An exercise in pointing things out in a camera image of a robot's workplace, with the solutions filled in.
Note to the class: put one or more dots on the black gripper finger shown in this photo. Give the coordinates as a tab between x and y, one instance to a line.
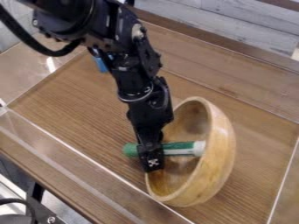
151	158

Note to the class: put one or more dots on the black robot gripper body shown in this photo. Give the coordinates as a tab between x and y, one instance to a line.
149	113

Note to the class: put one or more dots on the green Expo marker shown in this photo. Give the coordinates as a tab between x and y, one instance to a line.
192	148

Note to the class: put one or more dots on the brown wooden bowl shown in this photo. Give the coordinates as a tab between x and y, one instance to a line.
189	180

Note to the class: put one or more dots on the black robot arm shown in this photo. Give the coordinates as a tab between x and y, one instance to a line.
108	29

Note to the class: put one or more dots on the blue rectangular block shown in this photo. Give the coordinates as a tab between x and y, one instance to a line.
101	66

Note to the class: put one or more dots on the clear acrylic tray wall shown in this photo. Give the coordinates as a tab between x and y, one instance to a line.
64	125

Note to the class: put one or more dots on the black metal table bracket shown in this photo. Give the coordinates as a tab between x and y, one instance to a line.
43	214

